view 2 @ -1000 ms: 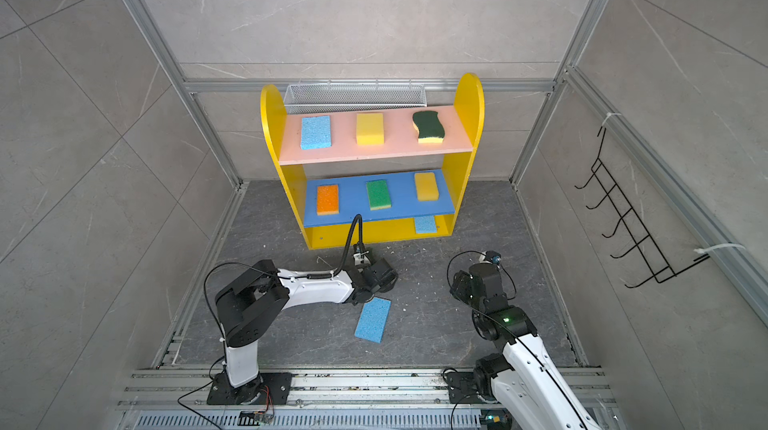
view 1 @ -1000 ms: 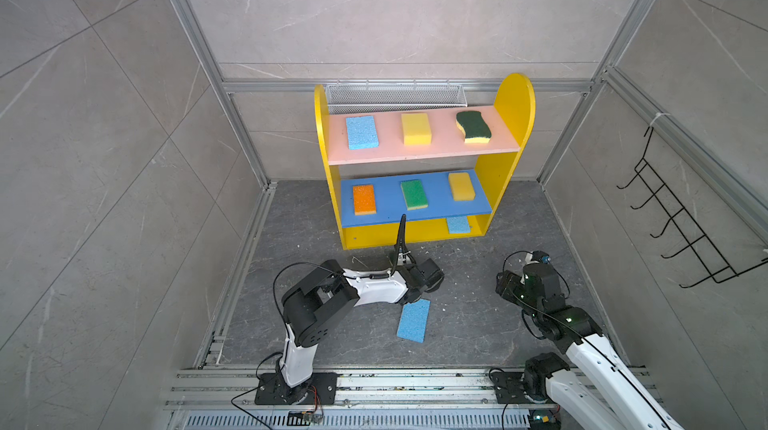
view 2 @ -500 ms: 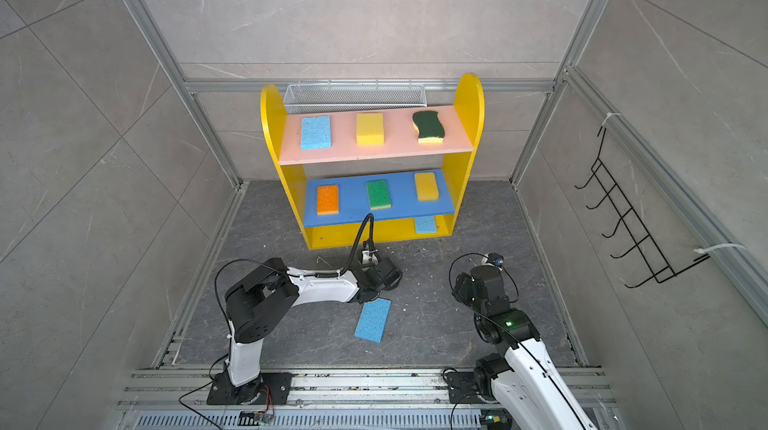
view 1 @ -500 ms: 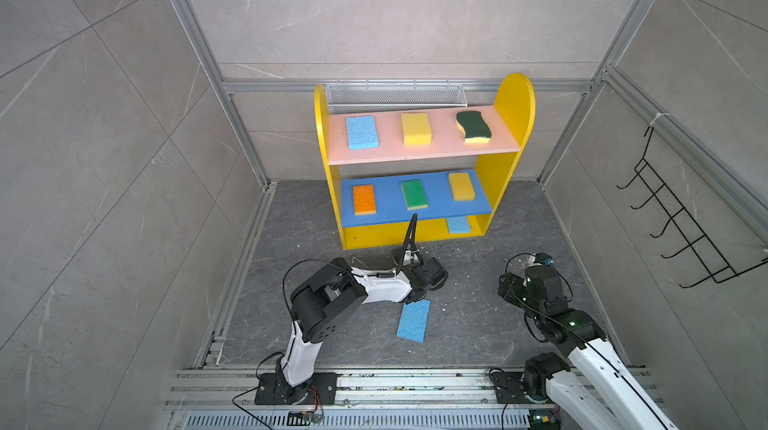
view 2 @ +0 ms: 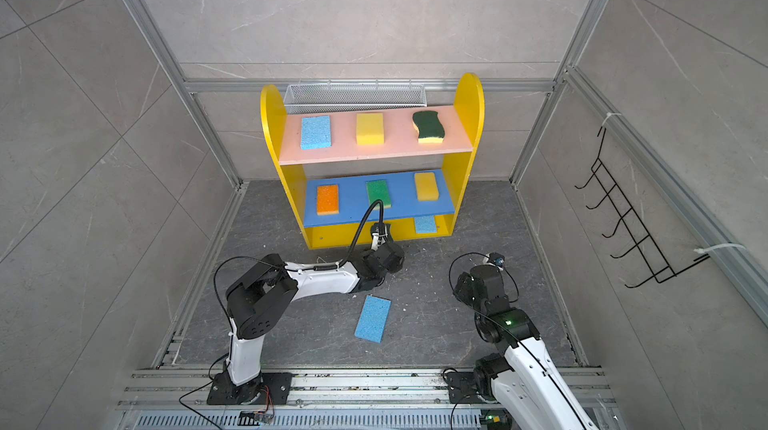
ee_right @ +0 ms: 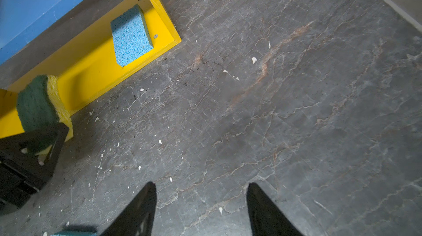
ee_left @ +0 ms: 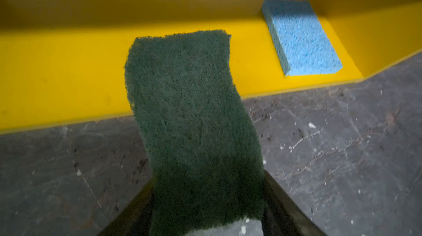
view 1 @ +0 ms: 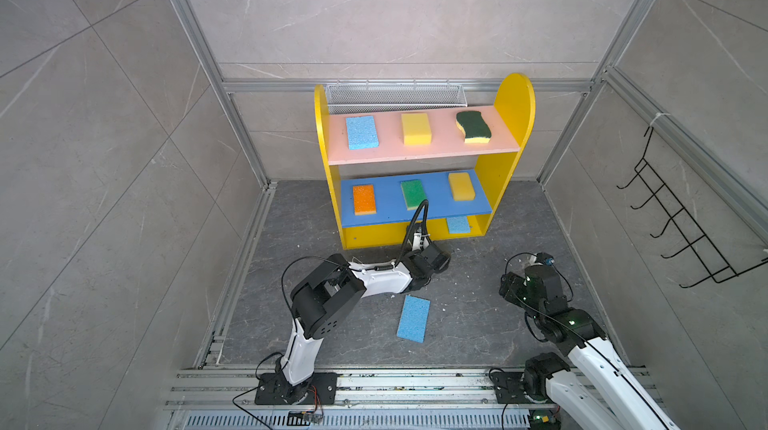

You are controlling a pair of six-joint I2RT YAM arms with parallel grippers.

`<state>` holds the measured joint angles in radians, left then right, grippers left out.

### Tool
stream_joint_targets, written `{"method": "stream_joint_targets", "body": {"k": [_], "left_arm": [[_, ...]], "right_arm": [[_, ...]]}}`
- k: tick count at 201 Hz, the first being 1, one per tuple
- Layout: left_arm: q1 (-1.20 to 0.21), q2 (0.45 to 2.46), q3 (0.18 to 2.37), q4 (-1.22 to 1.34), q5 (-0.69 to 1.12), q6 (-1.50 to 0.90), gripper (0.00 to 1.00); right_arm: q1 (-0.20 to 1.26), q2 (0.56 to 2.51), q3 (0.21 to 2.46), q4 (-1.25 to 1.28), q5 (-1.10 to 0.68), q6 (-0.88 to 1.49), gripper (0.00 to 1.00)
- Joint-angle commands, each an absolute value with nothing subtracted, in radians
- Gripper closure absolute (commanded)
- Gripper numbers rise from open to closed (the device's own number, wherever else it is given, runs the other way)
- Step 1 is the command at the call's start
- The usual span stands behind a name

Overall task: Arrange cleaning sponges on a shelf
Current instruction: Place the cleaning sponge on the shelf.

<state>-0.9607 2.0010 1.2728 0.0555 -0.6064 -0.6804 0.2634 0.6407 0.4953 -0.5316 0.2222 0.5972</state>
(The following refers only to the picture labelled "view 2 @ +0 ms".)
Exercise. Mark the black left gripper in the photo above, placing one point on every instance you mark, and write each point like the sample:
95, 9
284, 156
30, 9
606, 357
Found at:
369, 254

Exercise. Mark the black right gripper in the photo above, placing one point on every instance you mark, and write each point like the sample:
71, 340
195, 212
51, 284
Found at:
464, 287

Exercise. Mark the blue sponge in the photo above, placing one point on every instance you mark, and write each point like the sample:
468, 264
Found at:
316, 132
425, 225
373, 318

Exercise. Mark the bright green sponge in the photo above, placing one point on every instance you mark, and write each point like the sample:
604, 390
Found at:
379, 190

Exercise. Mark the yellow sponge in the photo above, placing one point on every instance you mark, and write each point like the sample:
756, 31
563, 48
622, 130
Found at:
370, 129
426, 186

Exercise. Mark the orange sponge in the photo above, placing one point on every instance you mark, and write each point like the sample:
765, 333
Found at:
327, 200

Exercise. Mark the green scouring sponge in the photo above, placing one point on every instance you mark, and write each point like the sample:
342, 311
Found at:
428, 127

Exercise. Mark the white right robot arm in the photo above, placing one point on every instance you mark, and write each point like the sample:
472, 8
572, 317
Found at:
520, 375

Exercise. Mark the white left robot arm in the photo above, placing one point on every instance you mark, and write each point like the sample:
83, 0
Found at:
256, 301

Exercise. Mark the pink upper shelf board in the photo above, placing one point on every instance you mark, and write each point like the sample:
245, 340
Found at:
400, 138

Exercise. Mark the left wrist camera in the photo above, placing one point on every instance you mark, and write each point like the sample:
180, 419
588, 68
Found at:
379, 235

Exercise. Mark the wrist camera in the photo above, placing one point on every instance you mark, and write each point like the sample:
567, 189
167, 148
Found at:
379, 235
496, 259

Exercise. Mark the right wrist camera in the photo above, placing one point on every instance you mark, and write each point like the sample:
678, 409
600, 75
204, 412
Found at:
496, 259

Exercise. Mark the black wire hook rack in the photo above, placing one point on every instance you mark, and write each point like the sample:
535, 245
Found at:
656, 266

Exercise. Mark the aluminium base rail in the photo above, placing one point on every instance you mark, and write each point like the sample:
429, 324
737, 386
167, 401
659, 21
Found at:
314, 399

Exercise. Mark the aluminium frame profile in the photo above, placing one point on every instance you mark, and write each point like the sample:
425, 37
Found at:
158, 45

